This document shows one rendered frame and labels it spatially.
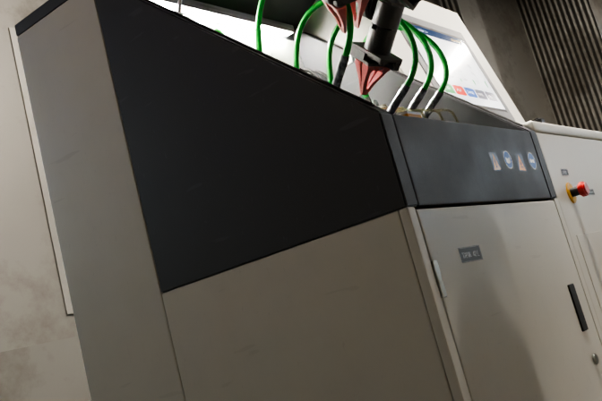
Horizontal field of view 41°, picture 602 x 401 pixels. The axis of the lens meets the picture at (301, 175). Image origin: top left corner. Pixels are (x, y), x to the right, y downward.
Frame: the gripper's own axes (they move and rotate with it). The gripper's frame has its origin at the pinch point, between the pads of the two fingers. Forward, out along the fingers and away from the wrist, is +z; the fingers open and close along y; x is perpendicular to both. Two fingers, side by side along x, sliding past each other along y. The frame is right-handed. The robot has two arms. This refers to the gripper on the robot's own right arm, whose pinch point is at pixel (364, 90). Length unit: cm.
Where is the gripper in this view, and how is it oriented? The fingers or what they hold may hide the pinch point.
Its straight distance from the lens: 173.8
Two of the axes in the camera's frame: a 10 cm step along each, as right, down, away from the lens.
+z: -2.5, 8.8, 4.0
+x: -7.7, 0.7, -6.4
